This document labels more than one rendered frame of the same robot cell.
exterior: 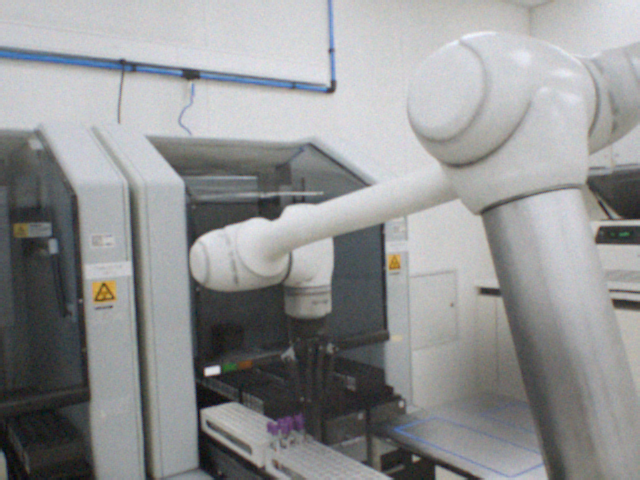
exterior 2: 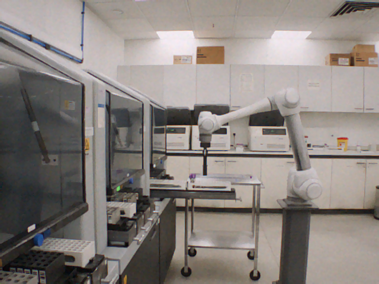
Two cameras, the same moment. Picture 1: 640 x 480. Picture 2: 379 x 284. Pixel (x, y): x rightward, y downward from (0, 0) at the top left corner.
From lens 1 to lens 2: 1.78 m
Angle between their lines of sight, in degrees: 50
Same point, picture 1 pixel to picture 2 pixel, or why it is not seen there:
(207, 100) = not seen: hidden behind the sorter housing
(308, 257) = not seen: hidden behind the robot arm
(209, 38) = (50, 31)
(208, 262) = (213, 124)
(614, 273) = (169, 144)
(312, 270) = not seen: hidden behind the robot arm
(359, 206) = (242, 113)
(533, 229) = (298, 118)
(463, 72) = (296, 94)
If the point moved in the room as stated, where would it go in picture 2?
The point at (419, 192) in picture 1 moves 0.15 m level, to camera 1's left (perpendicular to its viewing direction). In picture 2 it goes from (251, 110) to (240, 110)
